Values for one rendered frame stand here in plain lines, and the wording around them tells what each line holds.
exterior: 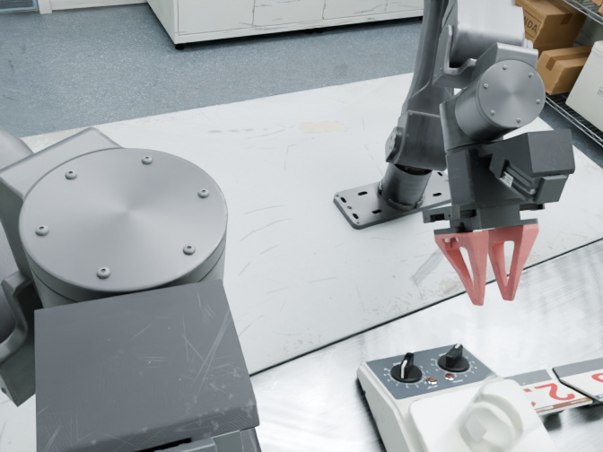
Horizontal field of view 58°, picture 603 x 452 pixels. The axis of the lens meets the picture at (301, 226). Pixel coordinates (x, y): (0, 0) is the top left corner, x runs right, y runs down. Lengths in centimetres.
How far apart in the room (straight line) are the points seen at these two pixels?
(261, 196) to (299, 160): 11
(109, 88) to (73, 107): 20
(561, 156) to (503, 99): 7
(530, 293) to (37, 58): 250
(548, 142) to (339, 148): 47
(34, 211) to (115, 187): 2
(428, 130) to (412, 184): 9
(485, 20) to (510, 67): 10
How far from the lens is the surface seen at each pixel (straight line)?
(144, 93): 261
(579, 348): 77
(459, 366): 61
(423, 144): 72
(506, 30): 59
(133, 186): 17
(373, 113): 100
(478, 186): 53
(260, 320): 65
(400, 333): 68
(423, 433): 52
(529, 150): 48
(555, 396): 68
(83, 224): 16
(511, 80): 50
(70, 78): 274
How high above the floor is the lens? 144
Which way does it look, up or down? 46 degrees down
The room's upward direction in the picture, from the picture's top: 11 degrees clockwise
